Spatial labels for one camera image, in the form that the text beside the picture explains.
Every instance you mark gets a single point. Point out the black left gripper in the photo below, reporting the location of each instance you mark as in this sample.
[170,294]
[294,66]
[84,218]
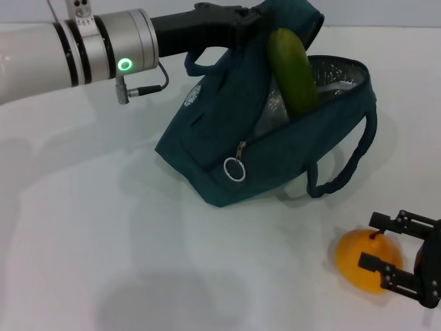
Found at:
[193,31]

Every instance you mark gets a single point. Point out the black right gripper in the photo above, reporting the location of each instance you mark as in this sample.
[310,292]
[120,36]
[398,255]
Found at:
[430,269]

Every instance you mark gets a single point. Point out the orange pear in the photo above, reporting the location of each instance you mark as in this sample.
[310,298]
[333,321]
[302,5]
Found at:
[351,258]

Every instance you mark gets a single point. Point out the green cucumber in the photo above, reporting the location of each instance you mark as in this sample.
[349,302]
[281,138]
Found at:
[293,76]

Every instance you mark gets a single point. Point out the dark teal lunch bag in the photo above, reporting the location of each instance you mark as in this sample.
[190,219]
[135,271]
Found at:
[275,162]

